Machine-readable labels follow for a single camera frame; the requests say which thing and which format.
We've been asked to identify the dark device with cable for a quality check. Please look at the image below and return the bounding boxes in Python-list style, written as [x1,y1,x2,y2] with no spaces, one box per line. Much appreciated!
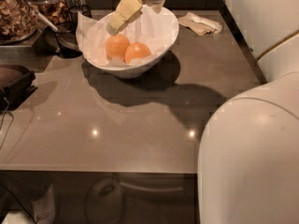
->
[0,64,36,111]

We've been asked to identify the white ceramic bowl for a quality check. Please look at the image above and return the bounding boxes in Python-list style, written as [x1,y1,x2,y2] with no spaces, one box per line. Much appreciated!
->
[78,5,180,79]

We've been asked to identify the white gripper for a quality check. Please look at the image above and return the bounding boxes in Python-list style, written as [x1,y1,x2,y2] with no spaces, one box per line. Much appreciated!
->
[107,0,165,35]

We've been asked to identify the large glass snack jar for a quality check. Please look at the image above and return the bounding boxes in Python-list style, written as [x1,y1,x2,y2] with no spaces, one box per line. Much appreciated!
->
[0,0,36,45]

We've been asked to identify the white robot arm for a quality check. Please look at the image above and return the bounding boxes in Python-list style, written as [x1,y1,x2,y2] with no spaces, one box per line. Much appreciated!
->
[198,0,299,224]

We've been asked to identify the small glass snack jar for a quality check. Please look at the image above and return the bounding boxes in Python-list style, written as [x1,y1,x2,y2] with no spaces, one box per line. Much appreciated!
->
[26,0,70,24]

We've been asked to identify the orange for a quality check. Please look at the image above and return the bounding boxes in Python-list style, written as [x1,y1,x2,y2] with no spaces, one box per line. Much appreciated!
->
[125,42,151,64]
[106,34,130,61]

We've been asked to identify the white paper bowl liner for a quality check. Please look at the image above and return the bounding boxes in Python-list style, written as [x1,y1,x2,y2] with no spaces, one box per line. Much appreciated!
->
[76,7,176,68]

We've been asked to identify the crumpled paper napkin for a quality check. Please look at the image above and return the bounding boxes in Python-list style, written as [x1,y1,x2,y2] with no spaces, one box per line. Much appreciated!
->
[178,12,222,35]

